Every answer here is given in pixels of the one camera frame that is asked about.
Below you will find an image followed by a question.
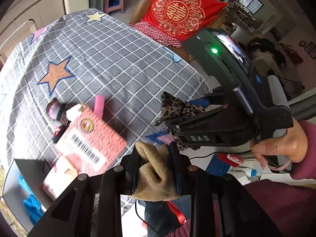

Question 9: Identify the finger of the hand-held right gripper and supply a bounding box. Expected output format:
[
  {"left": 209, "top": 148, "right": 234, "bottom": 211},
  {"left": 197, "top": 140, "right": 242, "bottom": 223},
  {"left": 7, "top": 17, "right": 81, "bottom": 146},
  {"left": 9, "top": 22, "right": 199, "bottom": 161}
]
[
  {"left": 190, "top": 90, "right": 235, "bottom": 108},
  {"left": 164, "top": 105, "right": 233, "bottom": 132}
]

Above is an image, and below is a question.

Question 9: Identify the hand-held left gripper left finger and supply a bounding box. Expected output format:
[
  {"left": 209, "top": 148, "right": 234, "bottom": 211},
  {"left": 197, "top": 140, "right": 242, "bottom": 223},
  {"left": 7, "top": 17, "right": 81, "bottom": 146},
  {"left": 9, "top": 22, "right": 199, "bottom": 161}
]
[{"left": 27, "top": 143, "right": 142, "bottom": 237}]

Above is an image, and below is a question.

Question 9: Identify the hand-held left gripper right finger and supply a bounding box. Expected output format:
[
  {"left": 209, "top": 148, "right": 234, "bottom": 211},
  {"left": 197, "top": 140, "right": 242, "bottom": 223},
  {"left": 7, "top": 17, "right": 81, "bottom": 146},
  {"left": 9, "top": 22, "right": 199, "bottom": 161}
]
[{"left": 169, "top": 142, "right": 282, "bottom": 237}]

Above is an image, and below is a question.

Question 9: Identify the beige sock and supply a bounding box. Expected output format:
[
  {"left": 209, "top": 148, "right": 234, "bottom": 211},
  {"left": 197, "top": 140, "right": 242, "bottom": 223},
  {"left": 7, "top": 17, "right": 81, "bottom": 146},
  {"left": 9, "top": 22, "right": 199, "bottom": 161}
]
[{"left": 131, "top": 141, "right": 181, "bottom": 201}]

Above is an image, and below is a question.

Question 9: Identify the leopard print scrunchie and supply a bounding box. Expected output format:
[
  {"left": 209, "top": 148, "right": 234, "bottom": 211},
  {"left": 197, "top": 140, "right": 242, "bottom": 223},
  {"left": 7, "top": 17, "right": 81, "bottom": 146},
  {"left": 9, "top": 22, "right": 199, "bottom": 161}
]
[{"left": 155, "top": 91, "right": 205, "bottom": 151}]

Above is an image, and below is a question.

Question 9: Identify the bright blue cloth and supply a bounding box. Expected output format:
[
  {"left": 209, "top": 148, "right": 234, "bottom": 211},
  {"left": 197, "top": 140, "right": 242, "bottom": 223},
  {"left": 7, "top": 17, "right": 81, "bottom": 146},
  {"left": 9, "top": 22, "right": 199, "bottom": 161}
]
[{"left": 18, "top": 175, "right": 46, "bottom": 225}]

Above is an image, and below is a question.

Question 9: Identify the white storage box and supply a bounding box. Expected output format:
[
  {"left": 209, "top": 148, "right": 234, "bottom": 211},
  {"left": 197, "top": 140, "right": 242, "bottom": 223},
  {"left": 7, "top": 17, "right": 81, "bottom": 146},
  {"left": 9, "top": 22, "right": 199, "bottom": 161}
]
[{"left": 0, "top": 158, "right": 50, "bottom": 232}]

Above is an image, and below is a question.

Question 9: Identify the person's right forearm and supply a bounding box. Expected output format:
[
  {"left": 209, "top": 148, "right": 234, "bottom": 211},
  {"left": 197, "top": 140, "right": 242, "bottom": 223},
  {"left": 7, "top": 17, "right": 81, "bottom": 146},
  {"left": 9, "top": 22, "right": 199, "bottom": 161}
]
[{"left": 290, "top": 120, "right": 316, "bottom": 181}]

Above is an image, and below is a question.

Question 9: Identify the person's right hand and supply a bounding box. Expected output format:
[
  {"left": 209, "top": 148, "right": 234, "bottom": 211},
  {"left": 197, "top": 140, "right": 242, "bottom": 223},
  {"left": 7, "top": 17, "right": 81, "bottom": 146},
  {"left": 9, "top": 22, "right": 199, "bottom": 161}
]
[{"left": 250, "top": 121, "right": 309, "bottom": 173}]

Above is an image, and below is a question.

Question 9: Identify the blue packet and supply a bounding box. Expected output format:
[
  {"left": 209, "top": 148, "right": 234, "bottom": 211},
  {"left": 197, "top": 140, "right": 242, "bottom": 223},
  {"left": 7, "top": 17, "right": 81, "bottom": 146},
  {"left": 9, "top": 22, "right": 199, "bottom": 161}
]
[{"left": 206, "top": 154, "right": 232, "bottom": 177}]

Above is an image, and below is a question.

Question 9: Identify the red patterned carton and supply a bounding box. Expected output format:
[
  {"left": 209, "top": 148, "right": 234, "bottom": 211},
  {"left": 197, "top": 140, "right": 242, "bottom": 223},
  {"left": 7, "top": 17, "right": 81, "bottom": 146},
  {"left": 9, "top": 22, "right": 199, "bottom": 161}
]
[{"left": 55, "top": 108, "right": 127, "bottom": 176}]

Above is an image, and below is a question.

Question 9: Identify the barred window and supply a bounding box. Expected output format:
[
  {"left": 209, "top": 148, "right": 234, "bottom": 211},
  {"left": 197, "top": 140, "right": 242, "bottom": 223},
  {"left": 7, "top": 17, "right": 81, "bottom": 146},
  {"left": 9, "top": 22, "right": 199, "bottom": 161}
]
[{"left": 238, "top": 0, "right": 263, "bottom": 13}]

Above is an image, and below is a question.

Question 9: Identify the white bottle blue cap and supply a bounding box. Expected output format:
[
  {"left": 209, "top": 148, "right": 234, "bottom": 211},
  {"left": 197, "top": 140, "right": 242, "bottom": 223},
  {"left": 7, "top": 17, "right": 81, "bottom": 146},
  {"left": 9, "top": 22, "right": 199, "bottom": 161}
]
[{"left": 232, "top": 166, "right": 260, "bottom": 184}]

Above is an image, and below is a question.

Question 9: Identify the white floral tissue box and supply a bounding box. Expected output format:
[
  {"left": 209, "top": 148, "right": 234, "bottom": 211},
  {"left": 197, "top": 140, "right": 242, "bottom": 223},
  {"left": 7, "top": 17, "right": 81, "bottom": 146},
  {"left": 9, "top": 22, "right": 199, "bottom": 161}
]
[{"left": 41, "top": 155, "right": 82, "bottom": 201}]

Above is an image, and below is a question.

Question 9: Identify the pink foam roller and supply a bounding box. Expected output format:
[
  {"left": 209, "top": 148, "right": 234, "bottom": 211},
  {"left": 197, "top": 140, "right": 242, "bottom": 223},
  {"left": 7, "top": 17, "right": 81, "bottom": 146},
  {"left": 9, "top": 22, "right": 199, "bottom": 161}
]
[{"left": 93, "top": 95, "right": 105, "bottom": 118}]

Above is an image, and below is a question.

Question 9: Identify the red gold-patterned cushion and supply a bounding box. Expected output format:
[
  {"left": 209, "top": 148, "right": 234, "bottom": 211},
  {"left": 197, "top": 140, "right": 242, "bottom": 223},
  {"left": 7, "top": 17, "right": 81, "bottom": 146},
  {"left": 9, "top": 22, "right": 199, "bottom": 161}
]
[{"left": 143, "top": 0, "right": 229, "bottom": 42}]

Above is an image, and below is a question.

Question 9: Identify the red checked cloth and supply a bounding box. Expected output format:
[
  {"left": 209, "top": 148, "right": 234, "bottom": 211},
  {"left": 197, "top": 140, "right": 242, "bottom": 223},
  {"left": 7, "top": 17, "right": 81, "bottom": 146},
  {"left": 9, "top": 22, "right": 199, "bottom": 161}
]
[{"left": 127, "top": 21, "right": 183, "bottom": 48}]

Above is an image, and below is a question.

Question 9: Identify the grey checked star tablecloth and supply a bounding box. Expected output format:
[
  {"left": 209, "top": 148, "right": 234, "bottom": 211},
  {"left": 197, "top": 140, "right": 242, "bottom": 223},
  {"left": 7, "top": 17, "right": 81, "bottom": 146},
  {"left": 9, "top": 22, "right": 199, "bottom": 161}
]
[{"left": 0, "top": 8, "right": 210, "bottom": 218}]

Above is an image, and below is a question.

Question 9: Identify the purple striped knit sock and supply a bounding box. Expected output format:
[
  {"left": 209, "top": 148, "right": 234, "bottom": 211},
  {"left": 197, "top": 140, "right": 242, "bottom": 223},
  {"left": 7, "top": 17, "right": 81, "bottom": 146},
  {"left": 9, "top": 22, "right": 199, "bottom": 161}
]
[{"left": 46, "top": 98, "right": 72, "bottom": 129}]

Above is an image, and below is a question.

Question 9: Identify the person's torso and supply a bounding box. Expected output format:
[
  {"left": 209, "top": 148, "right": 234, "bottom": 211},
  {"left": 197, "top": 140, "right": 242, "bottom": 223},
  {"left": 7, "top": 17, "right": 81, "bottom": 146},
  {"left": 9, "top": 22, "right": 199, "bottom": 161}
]
[{"left": 173, "top": 179, "right": 316, "bottom": 237}]

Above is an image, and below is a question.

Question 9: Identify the white cabinet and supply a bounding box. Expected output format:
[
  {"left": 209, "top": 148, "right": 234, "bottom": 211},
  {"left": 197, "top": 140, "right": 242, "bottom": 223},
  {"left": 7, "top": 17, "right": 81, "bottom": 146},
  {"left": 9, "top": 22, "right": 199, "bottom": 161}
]
[{"left": 0, "top": 0, "right": 92, "bottom": 55}]

